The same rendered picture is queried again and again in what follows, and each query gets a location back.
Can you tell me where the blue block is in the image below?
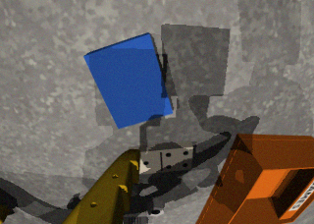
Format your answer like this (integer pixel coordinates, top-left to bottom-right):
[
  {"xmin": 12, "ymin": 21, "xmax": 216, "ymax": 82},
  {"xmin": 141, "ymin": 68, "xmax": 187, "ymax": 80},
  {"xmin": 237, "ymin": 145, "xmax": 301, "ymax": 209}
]
[{"xmin": 83, "ymin": 32, "xmax": 173, "ymax": 129}]

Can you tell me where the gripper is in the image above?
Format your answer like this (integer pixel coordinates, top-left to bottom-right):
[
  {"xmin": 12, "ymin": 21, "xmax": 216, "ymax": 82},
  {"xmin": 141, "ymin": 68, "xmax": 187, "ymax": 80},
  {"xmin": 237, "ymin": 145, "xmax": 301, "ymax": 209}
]
[{"xmin": 62, "ymin": 149, "xmax": 140, "ymax": 224}]

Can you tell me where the white hex nut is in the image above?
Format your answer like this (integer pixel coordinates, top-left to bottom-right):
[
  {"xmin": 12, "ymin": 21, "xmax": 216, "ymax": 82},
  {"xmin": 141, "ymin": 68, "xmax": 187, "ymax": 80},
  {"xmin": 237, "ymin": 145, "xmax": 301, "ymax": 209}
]
[{"xmin": 147, "ymin": 200, "xmax": 164, "ymax": 216}]

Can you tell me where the orange three-compartment bin rack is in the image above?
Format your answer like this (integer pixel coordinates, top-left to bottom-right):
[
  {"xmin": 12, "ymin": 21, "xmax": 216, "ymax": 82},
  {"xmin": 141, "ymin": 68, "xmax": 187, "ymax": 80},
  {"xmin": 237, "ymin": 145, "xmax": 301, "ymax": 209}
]
[{"xmin": 195, "ymin": 134, "xmax": 314, "ymax": 224}]

